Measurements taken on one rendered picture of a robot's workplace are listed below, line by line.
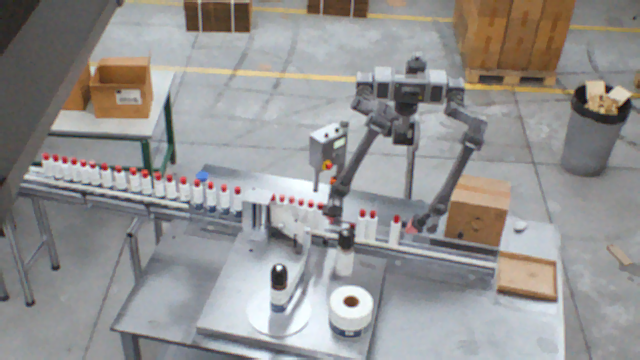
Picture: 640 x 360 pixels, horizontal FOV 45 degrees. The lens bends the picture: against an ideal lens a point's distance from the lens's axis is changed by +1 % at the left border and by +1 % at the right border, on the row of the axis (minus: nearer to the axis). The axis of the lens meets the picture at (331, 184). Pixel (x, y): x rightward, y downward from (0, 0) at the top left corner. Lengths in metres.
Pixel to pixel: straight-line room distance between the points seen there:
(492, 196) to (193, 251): 1.60
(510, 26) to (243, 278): 4.02
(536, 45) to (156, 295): 4.48
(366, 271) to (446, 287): 0.42
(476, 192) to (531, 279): 0.53
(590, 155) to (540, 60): 1.38
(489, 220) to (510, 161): 2.26
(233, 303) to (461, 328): 1.10
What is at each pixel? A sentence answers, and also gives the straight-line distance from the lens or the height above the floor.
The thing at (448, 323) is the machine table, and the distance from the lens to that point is 3.84.
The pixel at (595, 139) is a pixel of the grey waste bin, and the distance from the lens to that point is 6.18.
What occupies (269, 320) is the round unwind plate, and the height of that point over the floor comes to 0.89.
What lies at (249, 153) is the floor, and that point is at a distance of 6.15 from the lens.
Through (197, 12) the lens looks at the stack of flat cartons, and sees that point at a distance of 7.78.
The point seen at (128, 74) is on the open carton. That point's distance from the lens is 5.35.
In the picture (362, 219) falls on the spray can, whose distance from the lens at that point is 3.98.
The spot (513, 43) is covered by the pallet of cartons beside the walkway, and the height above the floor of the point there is 0.41.
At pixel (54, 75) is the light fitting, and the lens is 0.61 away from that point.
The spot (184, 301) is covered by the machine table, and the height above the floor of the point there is 0.83.
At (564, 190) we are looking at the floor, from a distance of 6.20.
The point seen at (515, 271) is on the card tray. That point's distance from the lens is 4.17.
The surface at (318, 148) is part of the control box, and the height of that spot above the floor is 1.43.
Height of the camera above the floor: 3.67
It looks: 39 degrees down
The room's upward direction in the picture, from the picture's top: 4 degrees clockwise
